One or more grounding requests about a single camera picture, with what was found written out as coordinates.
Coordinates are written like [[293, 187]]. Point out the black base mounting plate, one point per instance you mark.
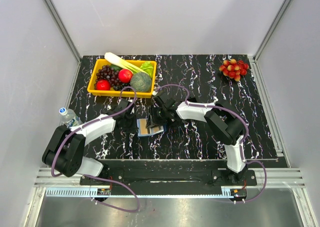
[[171, 177]]

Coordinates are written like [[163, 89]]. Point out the red apple upper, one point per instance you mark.
[[125, 76]]

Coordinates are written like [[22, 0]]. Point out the dark blue grape bunch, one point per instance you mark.
[[119, 86]]

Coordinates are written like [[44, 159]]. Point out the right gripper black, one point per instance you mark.
[[152, 121]]

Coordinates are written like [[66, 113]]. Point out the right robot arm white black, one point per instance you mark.
[[227, 127]]

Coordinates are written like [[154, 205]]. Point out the white daikon radish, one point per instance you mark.
[[116, 60]]

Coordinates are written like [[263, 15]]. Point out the gold credit card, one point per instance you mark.
[[155, 130], [142, 124]]

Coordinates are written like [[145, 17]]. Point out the red apple lower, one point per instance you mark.
[[102, 85]]

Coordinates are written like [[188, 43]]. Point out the blue card holder wallet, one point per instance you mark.
[[164, 129]]

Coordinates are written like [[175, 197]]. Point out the green cantaloupe melon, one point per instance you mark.
[[141, 82]]

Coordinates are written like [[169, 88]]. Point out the yellow plastic bin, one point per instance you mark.
[[112, 93]]

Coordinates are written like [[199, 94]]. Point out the green avocado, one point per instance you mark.
[[115, 67]]

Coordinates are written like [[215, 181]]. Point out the purple grape bunch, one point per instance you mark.
[[105, 73]]

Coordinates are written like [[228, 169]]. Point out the red lychee bunch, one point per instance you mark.
[[234, 69]]

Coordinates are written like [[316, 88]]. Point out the green lettuce leaf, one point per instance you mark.
[[148, 67]]

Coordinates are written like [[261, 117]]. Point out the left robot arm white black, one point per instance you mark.
[[65, 150]]

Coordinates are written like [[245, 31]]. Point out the red apple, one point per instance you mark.
[[125, 76], [102, 85]]

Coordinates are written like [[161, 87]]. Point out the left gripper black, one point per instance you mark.
[[133, 128]]

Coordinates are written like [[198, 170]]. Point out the clear water bottle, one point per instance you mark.
[[69, 118]]

